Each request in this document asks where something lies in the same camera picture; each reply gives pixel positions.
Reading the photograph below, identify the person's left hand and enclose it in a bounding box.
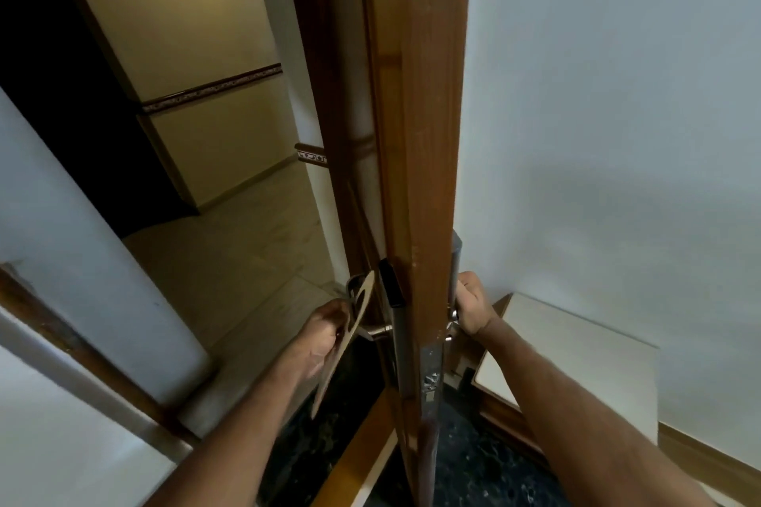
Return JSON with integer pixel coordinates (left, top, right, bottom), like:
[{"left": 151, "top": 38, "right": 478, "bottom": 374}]
[{"left": 290, "top": 298, "right": 356, "bottom": 385}]

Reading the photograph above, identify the person's right hand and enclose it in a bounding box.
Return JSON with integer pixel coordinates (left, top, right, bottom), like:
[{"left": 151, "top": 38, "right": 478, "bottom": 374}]
[{"left": 455, "top": 271, "right": 504, "bottom": 341}]

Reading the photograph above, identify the beige cardboard door hanger sign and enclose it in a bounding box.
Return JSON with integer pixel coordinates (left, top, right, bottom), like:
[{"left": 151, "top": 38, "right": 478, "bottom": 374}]
[{"left": 310, "top": 270, "right": 377, "bottom": 420}]

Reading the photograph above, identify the person's right forearm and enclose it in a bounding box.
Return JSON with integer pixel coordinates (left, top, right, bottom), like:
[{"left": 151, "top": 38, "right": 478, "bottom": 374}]
[{"left": 480, "top": 316, "right": 717, "bottom": 507}]

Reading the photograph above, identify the person's left forearm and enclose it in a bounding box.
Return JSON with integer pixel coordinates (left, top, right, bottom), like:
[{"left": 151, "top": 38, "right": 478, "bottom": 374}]
[{"left": 143, "top": 346, "right": 323, "bottom": 507}]

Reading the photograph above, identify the grey inner lock plate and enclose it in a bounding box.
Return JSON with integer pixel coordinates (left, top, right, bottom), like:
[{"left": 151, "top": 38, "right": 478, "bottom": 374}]
[{"left": 450, "top": 230, "right": 465, "bottom": 311}]

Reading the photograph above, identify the black and silver lock plate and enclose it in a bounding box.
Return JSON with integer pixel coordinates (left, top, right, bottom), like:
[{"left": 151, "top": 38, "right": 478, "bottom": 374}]
[{"left": 377, "top": 257, "right": 418, "bottom": 402}]

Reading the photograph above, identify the silver door latch plate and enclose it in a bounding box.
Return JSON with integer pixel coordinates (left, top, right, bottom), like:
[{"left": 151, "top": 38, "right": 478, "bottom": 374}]
[{"left": 419, "top": 343, "right": 444, "bottom": 422}]

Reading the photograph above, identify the white table with wooden edge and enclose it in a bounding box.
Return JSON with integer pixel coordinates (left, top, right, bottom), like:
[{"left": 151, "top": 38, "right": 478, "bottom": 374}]
[{"left": 471, "top": 292, "right": 661, "bottom": 454}]

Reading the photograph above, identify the wooden door threshold strip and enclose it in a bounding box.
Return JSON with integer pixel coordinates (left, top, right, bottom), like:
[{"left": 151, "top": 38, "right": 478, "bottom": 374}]
[{"left": 311, "top": 393, "right": 398, "bottom": 507}]

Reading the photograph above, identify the brown wooden door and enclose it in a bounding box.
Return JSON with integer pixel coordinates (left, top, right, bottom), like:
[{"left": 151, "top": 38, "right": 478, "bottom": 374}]
[{"left": 278, "top": 0, "right": 472, "bottom": 507}]

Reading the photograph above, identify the brown wooden baseboard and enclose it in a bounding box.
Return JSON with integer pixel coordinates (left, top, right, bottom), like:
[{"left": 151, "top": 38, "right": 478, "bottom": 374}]
[{"left": 656, "top": 422, "right": 761, "bottom": 503}]

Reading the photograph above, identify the silver outer door lever handle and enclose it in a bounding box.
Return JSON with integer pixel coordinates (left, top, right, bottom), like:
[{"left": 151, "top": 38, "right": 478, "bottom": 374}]
[{"left": 346, "top": 274, "right": 394, "bottom": 342}]

